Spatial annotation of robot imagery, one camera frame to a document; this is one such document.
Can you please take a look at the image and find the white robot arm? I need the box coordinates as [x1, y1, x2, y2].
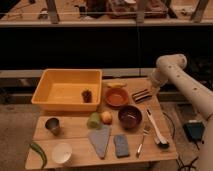
[149, 54, 213, 171]

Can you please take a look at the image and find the red bowl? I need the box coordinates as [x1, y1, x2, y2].
[104, 88, 129, 107]

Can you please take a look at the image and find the dark purple bowl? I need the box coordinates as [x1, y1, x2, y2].
[118, 105, 142, 129]

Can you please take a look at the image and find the yellow banana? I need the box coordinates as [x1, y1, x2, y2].
[106, 82, 127, 88]

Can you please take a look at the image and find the brown pine cone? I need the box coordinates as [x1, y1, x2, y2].
[82, 89, 92, 103]

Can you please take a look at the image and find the orange peach fruit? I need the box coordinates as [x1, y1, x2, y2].
[101, 111, 112, 124]

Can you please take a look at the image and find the yellow plastic tub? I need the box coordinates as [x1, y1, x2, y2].
[31, 69, 102, 112]

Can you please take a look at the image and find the green round fruit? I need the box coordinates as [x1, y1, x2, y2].
[87, 112, 101, 129]

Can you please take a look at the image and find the grey triangular cloth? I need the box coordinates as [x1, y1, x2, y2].
[88, 125, 111, 159]

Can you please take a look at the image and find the blue sponge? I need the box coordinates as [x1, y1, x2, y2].
[113, 135, 130, 158]

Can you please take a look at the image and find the metal fork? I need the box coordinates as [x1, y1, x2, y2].
[136, 125, 150, 158]

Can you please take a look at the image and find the grey metal cup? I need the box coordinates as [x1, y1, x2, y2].
[45, 117, 61, 136]

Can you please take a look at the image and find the green chili pepper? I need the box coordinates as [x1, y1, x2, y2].
[30, 142, 47, 169]

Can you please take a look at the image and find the black box device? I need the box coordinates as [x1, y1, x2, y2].
[183, 122, 205, 142]

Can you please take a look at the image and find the black cable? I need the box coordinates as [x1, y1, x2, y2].
[163, 111, 201, 171]

